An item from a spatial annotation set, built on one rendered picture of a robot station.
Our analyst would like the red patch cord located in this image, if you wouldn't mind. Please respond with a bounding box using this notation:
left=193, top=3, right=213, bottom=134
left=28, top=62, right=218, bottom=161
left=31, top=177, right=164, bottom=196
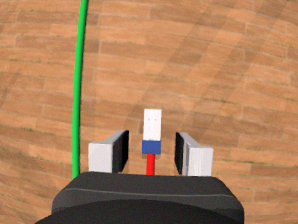
left=146, top=154, right=155, bottom=175

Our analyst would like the green cable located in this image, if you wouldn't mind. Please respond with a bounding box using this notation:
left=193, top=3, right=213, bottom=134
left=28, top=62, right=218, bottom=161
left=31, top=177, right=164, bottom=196
left=72, top=0, right=88, bottom=179

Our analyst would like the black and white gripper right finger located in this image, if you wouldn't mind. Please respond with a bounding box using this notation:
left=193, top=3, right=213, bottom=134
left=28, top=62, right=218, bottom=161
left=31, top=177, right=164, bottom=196
left=174, top=132, right=214, bottom=176

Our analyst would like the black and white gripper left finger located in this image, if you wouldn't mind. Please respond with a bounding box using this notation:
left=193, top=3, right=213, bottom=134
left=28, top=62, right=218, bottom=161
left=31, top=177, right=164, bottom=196
left=89, top=130, right=129, bottom=173

